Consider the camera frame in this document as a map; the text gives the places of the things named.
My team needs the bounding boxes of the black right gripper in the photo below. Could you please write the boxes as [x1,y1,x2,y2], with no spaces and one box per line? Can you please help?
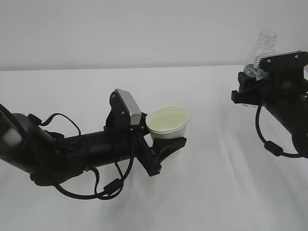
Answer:
[231,51,308,109]

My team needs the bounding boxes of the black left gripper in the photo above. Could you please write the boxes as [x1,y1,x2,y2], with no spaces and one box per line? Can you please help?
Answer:
[104,90,187,177]

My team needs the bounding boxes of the white paper cup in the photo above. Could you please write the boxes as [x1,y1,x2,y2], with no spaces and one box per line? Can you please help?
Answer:
[146,105,190,140]

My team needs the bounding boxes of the clear water bottle green label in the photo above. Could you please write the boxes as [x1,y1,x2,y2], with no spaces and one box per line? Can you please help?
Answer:
[243,30,277,109]

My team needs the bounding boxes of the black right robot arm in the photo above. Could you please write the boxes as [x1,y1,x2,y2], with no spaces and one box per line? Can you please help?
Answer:
[231,50,308,158]

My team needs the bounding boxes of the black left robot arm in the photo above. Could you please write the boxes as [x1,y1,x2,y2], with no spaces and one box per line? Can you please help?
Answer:
[0,89,186,186]

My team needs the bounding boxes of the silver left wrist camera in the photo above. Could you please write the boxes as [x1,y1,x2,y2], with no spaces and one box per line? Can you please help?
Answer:
[115,89,142,126]

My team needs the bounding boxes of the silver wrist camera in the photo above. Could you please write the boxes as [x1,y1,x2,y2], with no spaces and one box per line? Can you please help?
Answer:
[253,50,302,69]
[115,89,142,126]

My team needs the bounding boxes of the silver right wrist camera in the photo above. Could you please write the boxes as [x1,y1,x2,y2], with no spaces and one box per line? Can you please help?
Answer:
[253,50,302,69]

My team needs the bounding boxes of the black right camera cable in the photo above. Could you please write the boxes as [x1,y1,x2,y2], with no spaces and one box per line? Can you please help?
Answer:
[255,93,308,159]

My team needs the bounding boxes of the black camera cable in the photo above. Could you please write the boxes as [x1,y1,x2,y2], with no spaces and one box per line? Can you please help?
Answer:
[39,113,135,200]
[255,93,308,159]

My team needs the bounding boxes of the black left camera cable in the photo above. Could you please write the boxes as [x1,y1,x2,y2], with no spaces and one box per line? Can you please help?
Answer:
[39,113,135,200]

